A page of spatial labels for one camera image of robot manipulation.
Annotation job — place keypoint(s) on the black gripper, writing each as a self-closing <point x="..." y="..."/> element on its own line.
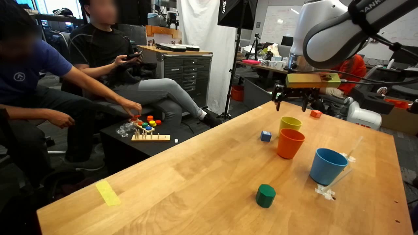
<point x="281" y="93"/>

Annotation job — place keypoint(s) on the yellow plastic cup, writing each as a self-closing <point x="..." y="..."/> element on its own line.
<point x="290" y="123"/>

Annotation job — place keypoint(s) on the orange plastic cup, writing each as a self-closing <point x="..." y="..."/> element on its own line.
<point x="289" y="142"/>

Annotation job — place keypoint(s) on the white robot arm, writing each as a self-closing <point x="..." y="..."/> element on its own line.
<point x="328" y="31"/>

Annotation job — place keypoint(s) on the blue plastic cup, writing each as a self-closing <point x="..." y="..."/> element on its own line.
<point x="327" y="166"/>

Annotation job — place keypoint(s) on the small orange block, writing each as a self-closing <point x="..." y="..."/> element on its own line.
<point x="315" y="114"/>

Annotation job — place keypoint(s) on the small blue cube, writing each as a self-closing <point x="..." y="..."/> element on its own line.
<point x="266" y="136"/>

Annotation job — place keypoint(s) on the person in red hoodie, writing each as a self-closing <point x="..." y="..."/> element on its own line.
<point x="352" y="69"/>

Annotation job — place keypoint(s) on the green cylinder block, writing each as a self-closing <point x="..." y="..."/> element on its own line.
<point x="266" y="195"/>

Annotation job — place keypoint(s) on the black studio light stand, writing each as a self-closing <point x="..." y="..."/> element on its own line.
<point x="239" y="14"/>

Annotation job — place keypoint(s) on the grey drawer cabinet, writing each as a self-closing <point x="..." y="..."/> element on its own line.
<point x="191" y="69"/>

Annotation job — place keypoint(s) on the white curtain backdrop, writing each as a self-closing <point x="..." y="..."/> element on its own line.
<point x="199" y="25"/>

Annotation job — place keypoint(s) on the colourful toy blocks pile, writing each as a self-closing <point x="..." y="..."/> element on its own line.
<point x="139" y="127"/>

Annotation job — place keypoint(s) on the wooden toy tray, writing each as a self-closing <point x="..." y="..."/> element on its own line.
<point x="151" y="137"/>

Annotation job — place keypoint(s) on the person in black shirt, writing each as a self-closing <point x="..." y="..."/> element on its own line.
<point x="106" y="54"/>

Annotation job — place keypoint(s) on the person in blue shirt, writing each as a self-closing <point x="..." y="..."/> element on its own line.
<point x="24" y="57"/>

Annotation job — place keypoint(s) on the yellow wrist camera box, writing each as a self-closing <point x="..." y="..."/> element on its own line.
<point x="313" y="80"/>

